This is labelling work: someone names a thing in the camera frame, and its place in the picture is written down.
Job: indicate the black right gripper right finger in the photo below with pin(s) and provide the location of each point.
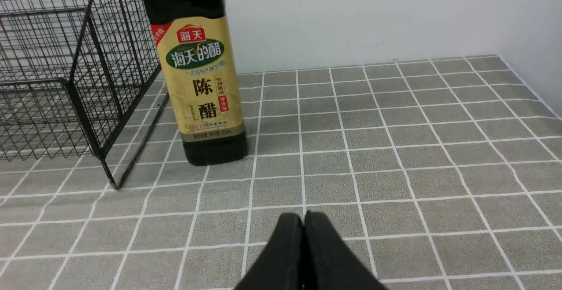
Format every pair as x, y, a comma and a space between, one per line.
329, 264

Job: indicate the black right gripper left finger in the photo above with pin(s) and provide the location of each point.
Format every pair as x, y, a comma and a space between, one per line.
278, 265

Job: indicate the vinegar bottle with beige label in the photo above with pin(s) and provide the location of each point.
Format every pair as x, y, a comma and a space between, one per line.
193, 44

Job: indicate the black wire mesh shelf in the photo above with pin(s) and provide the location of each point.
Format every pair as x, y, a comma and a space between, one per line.
72, 74

